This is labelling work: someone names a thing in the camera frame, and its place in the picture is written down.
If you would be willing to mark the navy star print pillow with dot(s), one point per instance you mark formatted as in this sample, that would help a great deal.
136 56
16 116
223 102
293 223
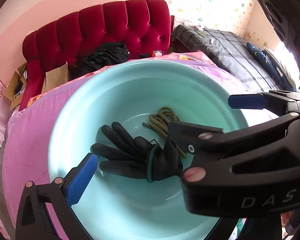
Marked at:
265 60

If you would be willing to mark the purple quilted blanket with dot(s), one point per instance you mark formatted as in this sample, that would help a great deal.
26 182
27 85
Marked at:
27 142

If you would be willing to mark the small black object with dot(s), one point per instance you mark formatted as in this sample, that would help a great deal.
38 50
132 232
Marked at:
145 54

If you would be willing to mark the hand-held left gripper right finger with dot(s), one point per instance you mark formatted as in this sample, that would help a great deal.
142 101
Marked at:
265 230

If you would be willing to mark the black gloves bundle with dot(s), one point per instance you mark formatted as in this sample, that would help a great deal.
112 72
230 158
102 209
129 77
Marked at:
125 155

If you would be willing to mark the red tufted sofa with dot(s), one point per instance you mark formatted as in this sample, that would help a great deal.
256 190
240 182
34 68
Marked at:
115 25

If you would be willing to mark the teal plastic basin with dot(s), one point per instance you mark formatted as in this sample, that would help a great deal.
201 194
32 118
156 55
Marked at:
130 100

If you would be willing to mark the cardboard box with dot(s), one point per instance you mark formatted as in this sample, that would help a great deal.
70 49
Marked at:
13 90

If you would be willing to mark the brown paper bag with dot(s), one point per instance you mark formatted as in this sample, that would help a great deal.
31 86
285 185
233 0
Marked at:
56 76

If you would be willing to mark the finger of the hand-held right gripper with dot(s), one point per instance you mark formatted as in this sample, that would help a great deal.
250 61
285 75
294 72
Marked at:
245 101
240 155

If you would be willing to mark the small red white box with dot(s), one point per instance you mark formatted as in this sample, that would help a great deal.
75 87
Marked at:
157 53

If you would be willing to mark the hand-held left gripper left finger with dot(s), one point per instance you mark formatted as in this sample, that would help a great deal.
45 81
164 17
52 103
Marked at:
81 180

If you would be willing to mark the dark green elastic band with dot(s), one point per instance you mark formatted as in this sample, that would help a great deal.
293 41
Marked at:
150 165

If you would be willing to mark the black jacket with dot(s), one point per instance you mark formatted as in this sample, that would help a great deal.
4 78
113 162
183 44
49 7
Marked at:
102 57

